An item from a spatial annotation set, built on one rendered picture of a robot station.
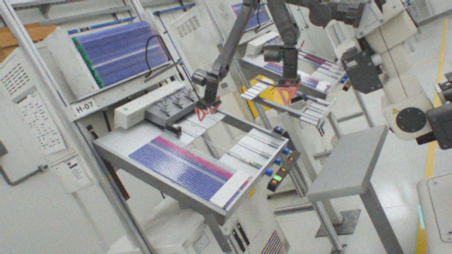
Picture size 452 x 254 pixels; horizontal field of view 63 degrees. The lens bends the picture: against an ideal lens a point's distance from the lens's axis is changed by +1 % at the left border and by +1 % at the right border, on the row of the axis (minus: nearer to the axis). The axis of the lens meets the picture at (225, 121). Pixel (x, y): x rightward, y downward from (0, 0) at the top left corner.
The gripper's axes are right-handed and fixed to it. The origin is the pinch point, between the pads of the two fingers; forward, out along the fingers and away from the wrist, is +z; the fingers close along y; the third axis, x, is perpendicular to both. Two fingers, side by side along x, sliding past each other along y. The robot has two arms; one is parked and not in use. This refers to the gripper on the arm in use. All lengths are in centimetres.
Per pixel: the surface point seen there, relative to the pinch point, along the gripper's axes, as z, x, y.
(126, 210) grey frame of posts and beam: 41, -11, 39
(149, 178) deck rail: 16.4, -1.2, 37.4
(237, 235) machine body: 57, 33, 3
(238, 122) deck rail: 14.9, 4.6, -30.7
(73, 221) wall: 153, -104, -7
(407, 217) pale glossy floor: 43, 106, -61
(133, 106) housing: 6.9, -35.6, 10.9
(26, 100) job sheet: 11, -77, 39
